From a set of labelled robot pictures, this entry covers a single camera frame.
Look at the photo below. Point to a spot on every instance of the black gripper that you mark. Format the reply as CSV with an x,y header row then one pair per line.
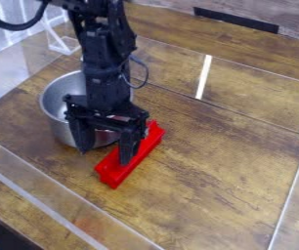
x,y
101,106

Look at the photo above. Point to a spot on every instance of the red rectangular block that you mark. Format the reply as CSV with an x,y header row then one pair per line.
x,y
112,173

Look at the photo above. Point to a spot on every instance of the silver metal pot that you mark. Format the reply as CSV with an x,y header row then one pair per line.
x,y
70,83

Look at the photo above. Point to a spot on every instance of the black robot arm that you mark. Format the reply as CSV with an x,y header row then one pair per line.
x,y
105,35

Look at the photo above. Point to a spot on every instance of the clear acrylic front panel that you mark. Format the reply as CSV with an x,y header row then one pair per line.
x,y
100,230

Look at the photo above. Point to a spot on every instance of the clear acrylic stand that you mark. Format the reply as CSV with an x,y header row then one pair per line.
x,y
59,34

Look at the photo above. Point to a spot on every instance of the black strip on table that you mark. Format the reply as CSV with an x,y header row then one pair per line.
x,y
218,16

